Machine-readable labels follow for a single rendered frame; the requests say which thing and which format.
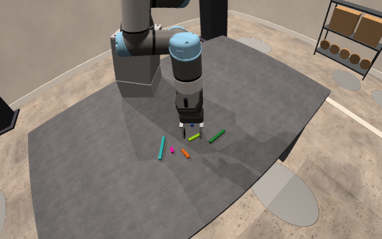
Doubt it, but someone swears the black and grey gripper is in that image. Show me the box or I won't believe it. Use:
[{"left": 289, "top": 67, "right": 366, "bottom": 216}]
[{"left": 174, "top": 76, "right": 204, "bottom": 139}]

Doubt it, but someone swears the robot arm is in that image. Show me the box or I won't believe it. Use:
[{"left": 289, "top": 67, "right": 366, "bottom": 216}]
[{"left": 115, "top": 0, "right": 202, "bottom": 82}]

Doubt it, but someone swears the orange flat bar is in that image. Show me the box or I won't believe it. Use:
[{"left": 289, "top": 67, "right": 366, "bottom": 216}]
[{"left": 181, "top": 149, "right": 190, "bottom": 159}]

